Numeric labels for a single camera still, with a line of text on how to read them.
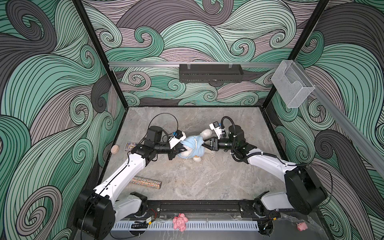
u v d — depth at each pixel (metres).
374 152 0.51
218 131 0.73
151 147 0.61
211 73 0.95
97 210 0.39
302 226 0.67
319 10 0.72
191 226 0.76
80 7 0.71
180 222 0.67
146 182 0.79
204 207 0.75
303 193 0.42
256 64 0.98
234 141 0.64
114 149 0.93
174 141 0.65
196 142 0.71
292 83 0.79
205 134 0.81
